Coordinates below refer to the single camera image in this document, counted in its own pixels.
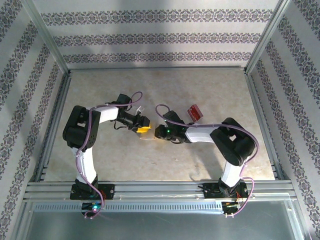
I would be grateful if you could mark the beige card holder wallet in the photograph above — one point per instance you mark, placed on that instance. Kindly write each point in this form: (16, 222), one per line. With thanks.
(147, 137)

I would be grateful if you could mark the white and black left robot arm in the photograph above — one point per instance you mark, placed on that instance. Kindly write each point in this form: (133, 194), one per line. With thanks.
(86, 162)

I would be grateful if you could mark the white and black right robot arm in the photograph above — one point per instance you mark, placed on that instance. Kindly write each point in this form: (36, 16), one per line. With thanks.
(200, 135)

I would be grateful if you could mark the red credit card stack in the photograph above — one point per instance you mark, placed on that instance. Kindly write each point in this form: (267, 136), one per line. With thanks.
(195, 113)

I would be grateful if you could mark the grey metal sheet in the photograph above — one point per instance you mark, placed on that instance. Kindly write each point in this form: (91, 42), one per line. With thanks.
(160, 227)

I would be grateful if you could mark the aluminium mounting rail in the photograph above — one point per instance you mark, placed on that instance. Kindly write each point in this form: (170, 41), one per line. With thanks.
(155, 190)

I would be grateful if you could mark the aluminium frame rail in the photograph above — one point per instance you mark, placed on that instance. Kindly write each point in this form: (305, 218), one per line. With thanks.
(262, 120)
(53, 125)
(157, 68)

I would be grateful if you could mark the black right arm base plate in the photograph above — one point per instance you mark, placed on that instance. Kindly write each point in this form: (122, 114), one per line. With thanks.
(211, 191)

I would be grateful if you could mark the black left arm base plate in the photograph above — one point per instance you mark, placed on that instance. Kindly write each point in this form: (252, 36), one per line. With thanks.
(108, 191)

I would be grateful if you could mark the aluminium frame post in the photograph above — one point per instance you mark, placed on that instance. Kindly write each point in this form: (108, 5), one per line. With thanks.
(268, 35)
(45, 35)

